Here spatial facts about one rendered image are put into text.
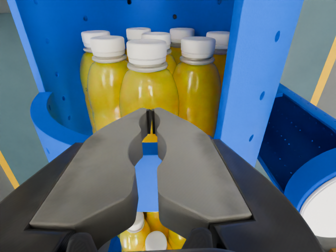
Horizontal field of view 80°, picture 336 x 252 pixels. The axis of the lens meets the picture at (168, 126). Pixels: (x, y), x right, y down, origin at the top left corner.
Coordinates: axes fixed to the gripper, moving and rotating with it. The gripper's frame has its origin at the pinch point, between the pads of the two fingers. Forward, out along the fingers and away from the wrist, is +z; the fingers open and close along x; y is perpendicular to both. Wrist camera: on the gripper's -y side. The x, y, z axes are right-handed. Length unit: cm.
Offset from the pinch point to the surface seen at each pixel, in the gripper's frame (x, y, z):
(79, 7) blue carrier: -10.7, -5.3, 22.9
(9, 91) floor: -102, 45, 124
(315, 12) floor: 95, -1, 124
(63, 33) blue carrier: -12.5, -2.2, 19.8
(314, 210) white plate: 39, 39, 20
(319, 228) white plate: 44, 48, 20
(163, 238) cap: 0.6, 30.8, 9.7
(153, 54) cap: 0.1, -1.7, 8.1
